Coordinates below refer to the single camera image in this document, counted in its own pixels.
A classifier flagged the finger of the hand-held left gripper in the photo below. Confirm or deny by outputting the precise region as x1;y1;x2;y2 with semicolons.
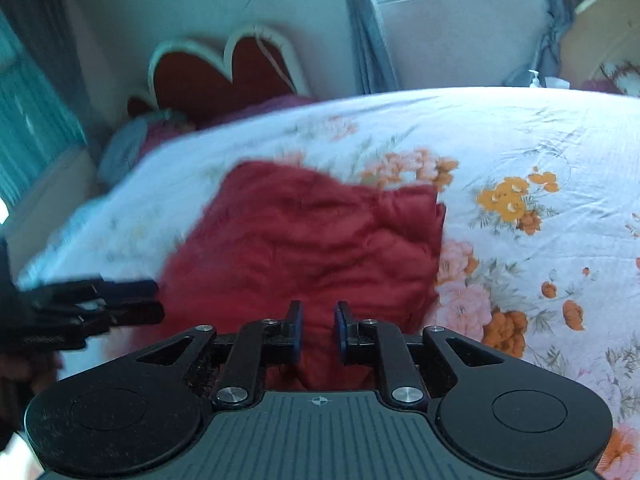
17;278;160;311
27;301;166;338

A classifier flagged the red heart-shaped board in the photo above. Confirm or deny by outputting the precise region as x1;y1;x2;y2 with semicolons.
125;22;312;117

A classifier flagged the white floral bed sheet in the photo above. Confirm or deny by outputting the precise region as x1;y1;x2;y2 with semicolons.
15;86;640;480

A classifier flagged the red puffer jacket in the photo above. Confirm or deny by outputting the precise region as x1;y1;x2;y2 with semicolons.
125;159;448;393

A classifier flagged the beige headboard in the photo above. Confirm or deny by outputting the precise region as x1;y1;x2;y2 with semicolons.
557;0;640;94

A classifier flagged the grey-blue curtain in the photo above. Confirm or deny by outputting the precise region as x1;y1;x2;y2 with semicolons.
340;0;401;95
537;0;577;79

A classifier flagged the blue-grey clothes pile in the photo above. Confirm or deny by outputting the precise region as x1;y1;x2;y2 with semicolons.
97;110;189;184

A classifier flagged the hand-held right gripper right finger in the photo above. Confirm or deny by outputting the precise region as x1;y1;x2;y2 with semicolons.
333;301;507;409

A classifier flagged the teal ribbed panel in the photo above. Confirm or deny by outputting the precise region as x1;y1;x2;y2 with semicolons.
0;10;90;207

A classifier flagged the dark red cloth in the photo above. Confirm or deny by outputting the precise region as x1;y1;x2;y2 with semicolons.
580;77;626;95

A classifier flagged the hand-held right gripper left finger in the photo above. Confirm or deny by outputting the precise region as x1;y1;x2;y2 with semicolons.
122;301;305;409

